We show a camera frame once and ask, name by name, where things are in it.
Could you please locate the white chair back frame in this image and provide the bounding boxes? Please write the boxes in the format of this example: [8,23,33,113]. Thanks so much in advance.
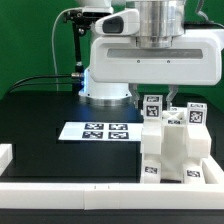
[141,108,212,163]

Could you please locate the white marker sheet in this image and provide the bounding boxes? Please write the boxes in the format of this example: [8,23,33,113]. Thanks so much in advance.
[59,122,142,142]

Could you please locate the black cables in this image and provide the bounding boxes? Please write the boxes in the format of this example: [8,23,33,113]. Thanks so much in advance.
[5,73,84,95]

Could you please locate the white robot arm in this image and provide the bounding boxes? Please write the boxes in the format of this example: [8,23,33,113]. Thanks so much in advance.
[77,0,224,102]

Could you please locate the white chair seat with pegs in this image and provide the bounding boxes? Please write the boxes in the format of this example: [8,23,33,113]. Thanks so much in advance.
[140,122,205,184]

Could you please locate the white right border rail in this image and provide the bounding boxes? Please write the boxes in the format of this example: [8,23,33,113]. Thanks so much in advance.
[202,156,224,184]

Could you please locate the black camera on stand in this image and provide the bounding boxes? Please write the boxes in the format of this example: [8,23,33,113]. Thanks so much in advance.
[63,7,113,77]

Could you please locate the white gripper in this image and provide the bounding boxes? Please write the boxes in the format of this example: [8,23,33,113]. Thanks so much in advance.
[89,29,224,109]

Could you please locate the white tagged cube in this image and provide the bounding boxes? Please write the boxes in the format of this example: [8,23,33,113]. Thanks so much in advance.
[143,95,163,119]
[187,102,207,125]

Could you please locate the white front border rail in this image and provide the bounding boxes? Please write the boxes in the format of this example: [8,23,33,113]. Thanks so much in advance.
[0,183,224,210]

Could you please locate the white border rail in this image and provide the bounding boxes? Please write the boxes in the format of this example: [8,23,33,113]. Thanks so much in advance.
[202,156,224,184]
[0,144,13,176]
[0,183,224,210]

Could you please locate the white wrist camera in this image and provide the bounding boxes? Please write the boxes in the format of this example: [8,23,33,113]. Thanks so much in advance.
[95,9,140,36]

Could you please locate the white thin cable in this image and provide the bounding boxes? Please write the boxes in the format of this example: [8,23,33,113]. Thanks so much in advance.
[50,7,78,92]

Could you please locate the white left border rail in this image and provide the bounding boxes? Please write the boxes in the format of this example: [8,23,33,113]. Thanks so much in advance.
[0,144,13,176]

